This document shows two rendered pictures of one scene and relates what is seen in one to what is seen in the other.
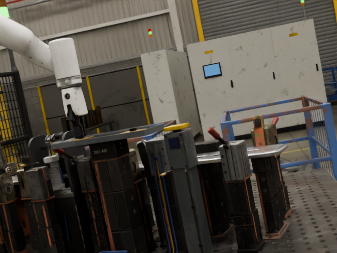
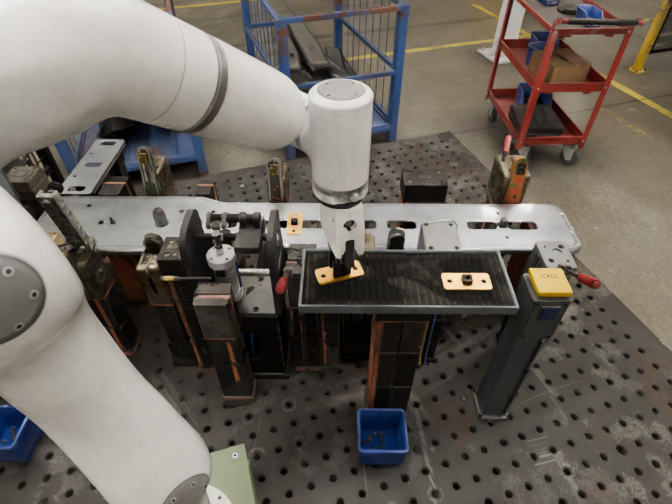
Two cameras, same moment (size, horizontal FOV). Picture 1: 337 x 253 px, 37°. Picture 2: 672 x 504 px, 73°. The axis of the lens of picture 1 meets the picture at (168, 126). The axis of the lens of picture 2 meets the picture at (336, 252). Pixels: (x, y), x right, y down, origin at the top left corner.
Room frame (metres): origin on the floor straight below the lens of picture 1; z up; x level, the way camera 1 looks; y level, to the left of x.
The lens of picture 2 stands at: (1.24, 0.57, 1.76)
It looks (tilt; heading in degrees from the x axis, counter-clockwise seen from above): 44 degrees down; 332
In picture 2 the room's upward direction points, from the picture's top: straight up
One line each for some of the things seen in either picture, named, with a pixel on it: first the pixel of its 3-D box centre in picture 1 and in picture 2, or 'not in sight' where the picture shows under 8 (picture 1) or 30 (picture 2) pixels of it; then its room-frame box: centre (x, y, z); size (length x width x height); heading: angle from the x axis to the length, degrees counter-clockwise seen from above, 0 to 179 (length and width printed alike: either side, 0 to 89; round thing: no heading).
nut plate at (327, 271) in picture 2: (80, 137); (339, 270); (1.73, 0.30, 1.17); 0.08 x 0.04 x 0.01; 80
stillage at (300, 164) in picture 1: (278, 162); (315, 57); (4.25, -0.86, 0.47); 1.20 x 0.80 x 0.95; 172
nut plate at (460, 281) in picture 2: (133, 130); (466, 279); (1.61, 0.11, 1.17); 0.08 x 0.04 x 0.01; 62
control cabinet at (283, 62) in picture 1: (255, 72); not in sight; (9.88, -1.86, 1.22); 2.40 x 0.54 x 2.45; 81
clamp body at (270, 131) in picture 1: (270, 171); (495, 215); (1.96, -0.36, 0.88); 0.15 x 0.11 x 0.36; 152
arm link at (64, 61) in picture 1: (64, 58); (338, 133); (1.74, 0.30, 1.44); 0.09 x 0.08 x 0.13; 21
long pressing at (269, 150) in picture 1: (120, 166); (302, 223); (2.07, 0.23, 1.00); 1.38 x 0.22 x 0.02; 62
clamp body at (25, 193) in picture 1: (35, 212); (172, 311); (2.04, 0.60, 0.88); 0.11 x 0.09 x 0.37; 152
